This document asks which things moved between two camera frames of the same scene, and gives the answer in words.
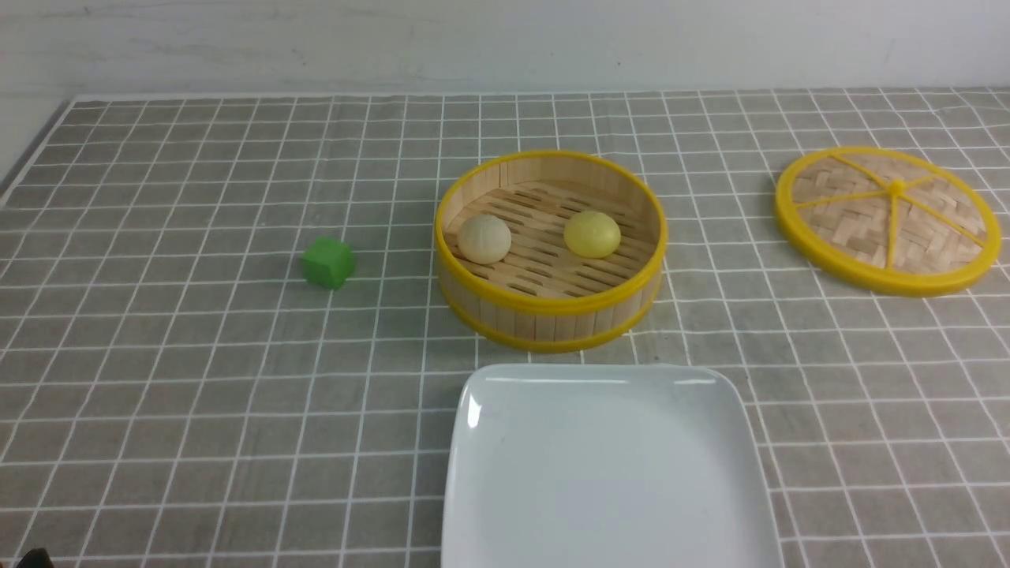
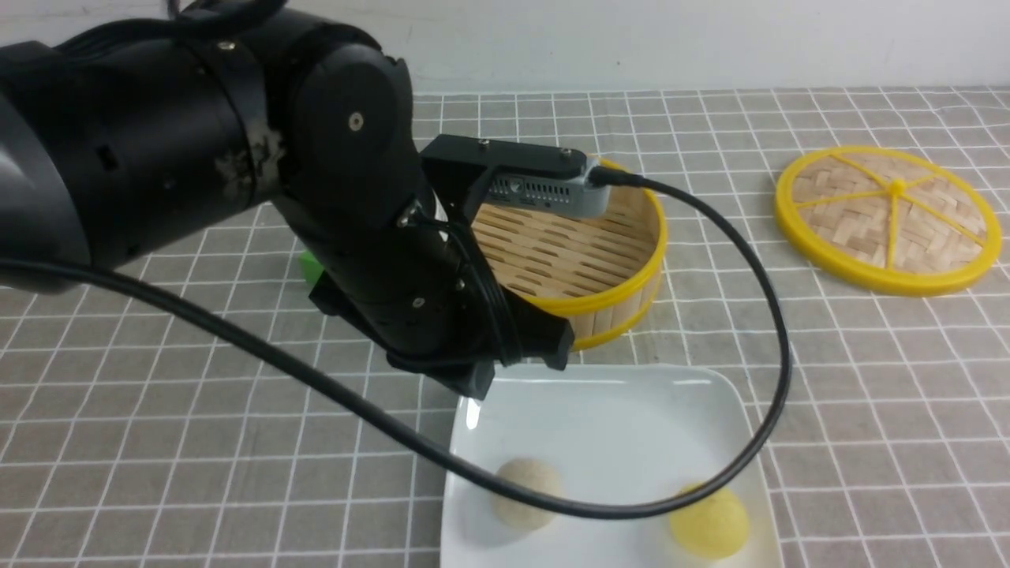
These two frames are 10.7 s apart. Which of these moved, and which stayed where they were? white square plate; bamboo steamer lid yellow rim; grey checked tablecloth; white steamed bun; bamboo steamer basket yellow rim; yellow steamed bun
Moved: yellow steamed bun; white steamed bun
Stayed: white square plate; bamboo steamer basket yellow rim; bamboo steamer lid yellow rim; grey checked tablecloth
